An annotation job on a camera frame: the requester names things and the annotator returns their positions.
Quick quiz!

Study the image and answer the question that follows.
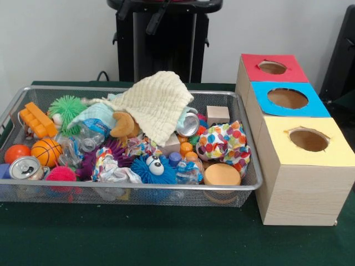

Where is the shallow wire mesh bin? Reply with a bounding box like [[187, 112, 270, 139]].
[[0, 85, 263, 208]]

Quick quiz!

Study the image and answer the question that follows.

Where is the silver drink can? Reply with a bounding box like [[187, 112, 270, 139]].
[[9, 156, 45, 181]]

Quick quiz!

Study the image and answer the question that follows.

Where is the dark green tablecloth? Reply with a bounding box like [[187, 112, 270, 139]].
[[0, 80, 355, 266]]

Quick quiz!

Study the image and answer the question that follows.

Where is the crumpled polka dot paper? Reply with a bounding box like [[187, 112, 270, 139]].
[[195, 120, 252, 178]]

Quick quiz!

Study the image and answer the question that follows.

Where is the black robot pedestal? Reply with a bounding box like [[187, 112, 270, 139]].
[[106, 0, 224, 83]]

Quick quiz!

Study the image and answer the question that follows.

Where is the wooden box with three holes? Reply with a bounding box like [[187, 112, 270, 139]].
[[235, 53, 355, 227]]

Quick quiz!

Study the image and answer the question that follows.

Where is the small orange basketball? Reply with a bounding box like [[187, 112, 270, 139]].
[[30, 138, 63, 168]]

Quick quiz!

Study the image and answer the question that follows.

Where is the orange toy building brick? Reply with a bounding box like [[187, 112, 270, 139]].
[[18, 101, 59, 139]]

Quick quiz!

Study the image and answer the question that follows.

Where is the round orange sponge disc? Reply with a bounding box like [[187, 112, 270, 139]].
[[204, 163, 241, 186]]

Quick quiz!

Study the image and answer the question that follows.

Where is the smooth orange-red ball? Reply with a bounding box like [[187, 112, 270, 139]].
[[4, 144, 32, 165]]

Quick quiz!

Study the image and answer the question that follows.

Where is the brown plush toy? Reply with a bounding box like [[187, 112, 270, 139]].
[[110, 111, 141, 139]]

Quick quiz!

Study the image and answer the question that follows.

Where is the blue spiky ball with eyes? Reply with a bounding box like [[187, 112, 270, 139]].
[[130, 154, 178, 185]]

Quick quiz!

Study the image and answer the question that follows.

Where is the mint green muslin cloth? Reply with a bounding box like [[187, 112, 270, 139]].
[[67, 93, 191, 131]]

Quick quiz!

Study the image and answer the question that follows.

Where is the cream muslin cloth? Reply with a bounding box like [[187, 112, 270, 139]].
[[106, 71, 195, 146]]

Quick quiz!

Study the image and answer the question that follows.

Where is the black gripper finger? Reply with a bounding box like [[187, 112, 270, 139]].
[[115, 0, 133, 21], [145, 0, 170, 36]]

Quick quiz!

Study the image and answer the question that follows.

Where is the black flat panel stand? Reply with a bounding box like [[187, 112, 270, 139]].
[[318, 4, 355, 105]]

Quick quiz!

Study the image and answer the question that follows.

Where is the pink spiky rubber ball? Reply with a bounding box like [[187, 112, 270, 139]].
[[45, 162, 78, 192]]

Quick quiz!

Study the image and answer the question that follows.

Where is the green spiky rubber ball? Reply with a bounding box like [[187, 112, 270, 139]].
[[47, 95, 88, 136]]

